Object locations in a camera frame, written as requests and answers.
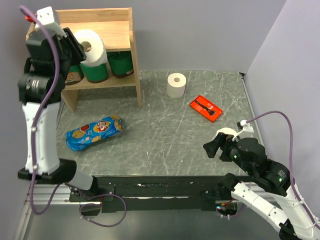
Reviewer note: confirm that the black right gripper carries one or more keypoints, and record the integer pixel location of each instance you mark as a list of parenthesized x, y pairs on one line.
[(222, 139)]

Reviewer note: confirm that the white paper towel roll back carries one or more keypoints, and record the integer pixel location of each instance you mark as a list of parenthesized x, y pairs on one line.
[(176, 83)]

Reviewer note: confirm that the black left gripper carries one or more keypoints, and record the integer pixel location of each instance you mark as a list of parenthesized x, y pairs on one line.
[(77, 47)]

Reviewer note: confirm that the blue chips bag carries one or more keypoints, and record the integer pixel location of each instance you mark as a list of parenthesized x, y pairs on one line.
[(90, 133)]

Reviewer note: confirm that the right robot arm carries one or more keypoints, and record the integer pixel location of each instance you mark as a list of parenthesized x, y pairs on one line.
[(292, 219)]

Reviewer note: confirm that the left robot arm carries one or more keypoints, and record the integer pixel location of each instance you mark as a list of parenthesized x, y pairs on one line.
[(40, 96)]

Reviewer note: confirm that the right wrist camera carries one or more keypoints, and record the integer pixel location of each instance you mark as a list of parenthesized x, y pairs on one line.
[(245, 130)]

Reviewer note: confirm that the white paper towel roll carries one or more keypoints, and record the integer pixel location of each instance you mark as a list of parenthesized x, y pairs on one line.
[(93, 45), (227, 131), (176, 83)]

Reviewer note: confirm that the white paper towel roll front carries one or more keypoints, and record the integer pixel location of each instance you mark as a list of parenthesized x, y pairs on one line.
[(93, 45)]

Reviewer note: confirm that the orange razor package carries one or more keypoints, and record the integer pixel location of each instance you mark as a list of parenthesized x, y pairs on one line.
[(206, 108)]

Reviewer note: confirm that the green roll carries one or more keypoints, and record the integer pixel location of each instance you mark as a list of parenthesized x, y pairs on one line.
[(75, 75), (95, 74), (121, 63)]

